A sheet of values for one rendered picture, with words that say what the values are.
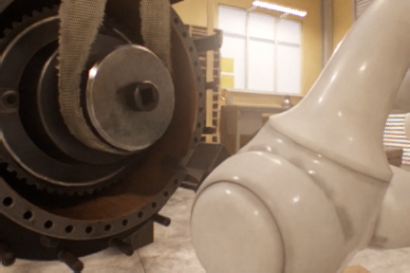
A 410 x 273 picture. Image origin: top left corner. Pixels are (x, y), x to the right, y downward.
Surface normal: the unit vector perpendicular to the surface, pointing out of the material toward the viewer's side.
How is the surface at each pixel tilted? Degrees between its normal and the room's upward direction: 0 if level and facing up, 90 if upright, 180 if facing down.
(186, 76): 109
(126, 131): 90
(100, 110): 90
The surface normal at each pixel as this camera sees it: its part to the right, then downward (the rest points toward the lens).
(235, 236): -0.70, 0.03
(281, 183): 0.04, -0.69
